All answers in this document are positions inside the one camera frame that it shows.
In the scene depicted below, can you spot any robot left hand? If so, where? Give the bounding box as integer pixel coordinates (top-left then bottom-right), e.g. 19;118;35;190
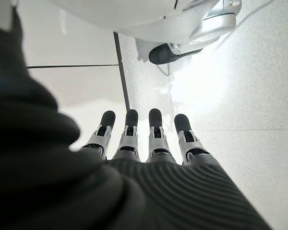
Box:
0;23;273;230

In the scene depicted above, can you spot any white glossy cabinet door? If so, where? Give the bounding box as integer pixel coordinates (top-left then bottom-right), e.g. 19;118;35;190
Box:
16;0;120;66
26;66;132;161

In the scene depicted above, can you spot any black robot left foot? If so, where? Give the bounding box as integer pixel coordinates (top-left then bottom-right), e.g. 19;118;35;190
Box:
148;42;204;66

